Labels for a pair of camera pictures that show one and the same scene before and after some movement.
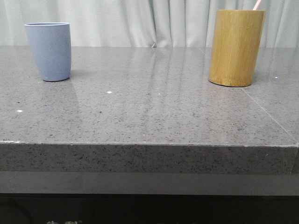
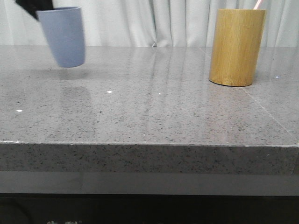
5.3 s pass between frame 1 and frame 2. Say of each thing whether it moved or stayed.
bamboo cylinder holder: stayed
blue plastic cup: moved
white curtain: stayed
